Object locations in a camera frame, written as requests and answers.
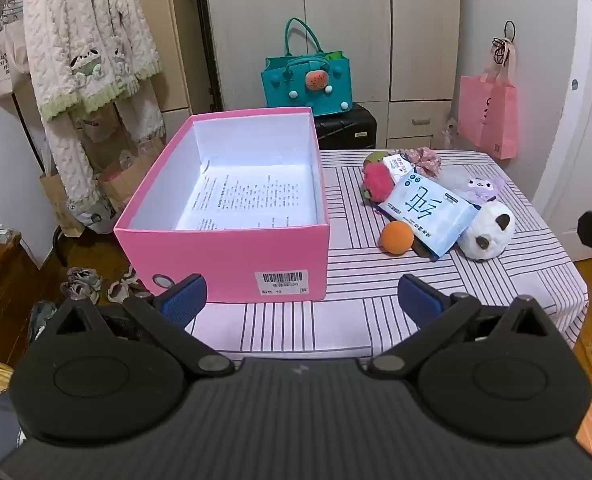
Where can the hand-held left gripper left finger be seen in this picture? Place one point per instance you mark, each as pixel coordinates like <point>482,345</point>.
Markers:
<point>183,299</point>

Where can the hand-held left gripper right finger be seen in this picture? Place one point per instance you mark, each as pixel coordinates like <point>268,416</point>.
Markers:
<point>418,300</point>

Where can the pink cardboard box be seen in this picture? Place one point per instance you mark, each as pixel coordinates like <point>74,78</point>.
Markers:
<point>226,255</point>

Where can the orange ball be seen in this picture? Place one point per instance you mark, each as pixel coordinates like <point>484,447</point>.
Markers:
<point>397,238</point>

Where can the large blue tissue packet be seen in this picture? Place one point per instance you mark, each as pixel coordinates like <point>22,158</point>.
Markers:
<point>426,215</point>

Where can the white round plush toy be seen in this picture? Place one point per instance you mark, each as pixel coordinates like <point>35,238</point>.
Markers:
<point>486,225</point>

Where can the pink fluffy pompom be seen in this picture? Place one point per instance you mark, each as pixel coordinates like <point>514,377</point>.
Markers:
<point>376,182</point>

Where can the purple plush toy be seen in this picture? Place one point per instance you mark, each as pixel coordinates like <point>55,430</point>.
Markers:
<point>481,187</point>

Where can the small white tissue packet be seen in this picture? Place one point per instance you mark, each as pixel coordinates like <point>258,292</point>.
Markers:
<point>396,165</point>

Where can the pink floral scrunchie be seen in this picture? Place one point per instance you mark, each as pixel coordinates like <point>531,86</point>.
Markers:
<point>426,157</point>

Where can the green plush toy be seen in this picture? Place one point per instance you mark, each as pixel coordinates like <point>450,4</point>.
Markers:
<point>373,158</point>

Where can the white sneaker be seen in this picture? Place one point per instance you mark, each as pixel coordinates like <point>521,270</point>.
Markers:
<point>126,285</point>

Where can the striped tablecloth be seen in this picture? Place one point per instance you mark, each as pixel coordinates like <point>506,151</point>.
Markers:
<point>356,270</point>

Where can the white door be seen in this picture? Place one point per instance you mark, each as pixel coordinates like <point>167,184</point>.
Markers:
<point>591,160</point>

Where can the grey sneaker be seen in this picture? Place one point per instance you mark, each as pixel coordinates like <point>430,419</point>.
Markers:
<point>82,280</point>

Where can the printed paper sheet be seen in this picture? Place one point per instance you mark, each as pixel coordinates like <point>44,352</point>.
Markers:
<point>256,195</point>

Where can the black clothes rack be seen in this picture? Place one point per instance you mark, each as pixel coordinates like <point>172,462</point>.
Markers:
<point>62,247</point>

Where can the brown paper bag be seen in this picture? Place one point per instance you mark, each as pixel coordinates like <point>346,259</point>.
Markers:
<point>56,200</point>
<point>126,180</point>

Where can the pink shopping bag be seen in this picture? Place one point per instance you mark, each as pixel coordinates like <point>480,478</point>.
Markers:
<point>496,110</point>

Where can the clear plastic bag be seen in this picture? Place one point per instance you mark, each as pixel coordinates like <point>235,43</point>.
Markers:
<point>450,132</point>

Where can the wooden side table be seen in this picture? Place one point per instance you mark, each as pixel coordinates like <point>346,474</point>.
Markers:
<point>6,285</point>

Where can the black suitcase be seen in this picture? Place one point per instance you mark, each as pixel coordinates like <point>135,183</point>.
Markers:
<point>341,130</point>

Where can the teal felt handbag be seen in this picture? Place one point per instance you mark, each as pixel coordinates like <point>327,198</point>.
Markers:
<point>281,85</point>

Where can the beige tall cabinet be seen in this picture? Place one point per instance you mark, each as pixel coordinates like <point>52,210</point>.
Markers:
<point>176,35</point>

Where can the beige wardrobe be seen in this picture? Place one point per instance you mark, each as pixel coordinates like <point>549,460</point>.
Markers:
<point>351,20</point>

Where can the cream fleece jacket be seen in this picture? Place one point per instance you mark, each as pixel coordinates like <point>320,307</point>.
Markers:
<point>86,25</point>

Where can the beige canvas tote bag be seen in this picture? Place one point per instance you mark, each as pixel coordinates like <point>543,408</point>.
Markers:
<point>6,60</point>

